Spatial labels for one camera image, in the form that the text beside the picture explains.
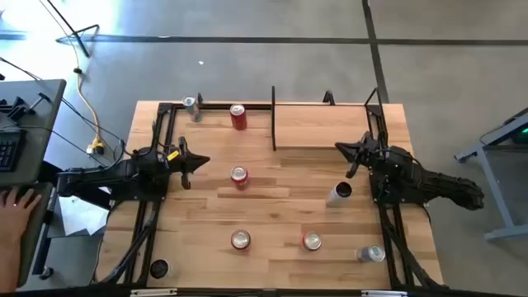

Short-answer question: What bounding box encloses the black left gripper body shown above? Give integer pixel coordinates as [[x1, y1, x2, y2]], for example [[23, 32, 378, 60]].
[[167, 137, 192, 191]]

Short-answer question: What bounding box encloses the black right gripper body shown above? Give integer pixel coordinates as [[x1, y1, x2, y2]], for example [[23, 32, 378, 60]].
[[346, 131, 387, 179]]

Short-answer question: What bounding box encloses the blue and silver slim can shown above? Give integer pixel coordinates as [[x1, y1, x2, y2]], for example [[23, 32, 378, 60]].
[[181, 95, 204, 124], [355, 243, 387, 264]]

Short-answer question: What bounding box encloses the red Fanta can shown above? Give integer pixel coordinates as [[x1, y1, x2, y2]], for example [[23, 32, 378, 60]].
[[301, 231, 323, 252], [229, 165, 250, 191]]

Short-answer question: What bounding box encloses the red Coca-Cola can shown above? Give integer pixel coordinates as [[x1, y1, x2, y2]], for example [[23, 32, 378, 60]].
[[229, 103, 248, 131], [230, 229, 252, 251]]

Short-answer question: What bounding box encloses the person's forearm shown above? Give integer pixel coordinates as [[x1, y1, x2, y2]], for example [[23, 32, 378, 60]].
[[0, 237, 26, 294]]

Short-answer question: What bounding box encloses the white paper sheet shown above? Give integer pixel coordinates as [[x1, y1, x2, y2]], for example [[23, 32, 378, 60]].
[[57, 193, 111, 238]]

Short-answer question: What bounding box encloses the grey desk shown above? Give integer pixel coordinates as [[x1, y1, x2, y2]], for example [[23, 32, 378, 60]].
[[0, 78, 68, 288]]

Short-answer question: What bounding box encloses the blue-legged workbench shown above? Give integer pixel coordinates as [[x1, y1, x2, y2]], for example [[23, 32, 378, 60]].
[[453, 106, 528, 243]]

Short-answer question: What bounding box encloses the black tripod stand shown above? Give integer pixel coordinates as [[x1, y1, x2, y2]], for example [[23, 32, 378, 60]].
[[44, 0, 101, 59]]

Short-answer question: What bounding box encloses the person's hand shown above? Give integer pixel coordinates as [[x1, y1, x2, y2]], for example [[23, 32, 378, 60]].
[[0, 186, 43, 244]]

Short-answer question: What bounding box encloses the black keyboard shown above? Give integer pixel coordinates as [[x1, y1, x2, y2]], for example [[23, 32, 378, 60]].
[[0, 130, 24, 173]]

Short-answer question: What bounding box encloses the wooden shelf with black frame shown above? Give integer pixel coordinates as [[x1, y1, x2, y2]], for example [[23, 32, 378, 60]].
[[271, 85, 389, 153]]

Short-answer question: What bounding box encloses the black aluminium rig frame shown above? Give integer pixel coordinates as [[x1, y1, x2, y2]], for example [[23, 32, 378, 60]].
[[0, 101, 528, 297]]

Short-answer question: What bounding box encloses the yellow cable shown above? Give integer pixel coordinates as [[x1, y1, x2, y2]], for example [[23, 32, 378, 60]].
[[72, 39, 106, 156]]

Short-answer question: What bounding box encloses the silver metal bracket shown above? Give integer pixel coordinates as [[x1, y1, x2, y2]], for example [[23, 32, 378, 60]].
[[130, 288, 178, 297], [361, 290, 409, 297]]

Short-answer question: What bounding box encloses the black desk clamp mount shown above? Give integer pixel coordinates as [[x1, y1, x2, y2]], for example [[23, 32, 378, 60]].
[[0, 92, 53, 123]]

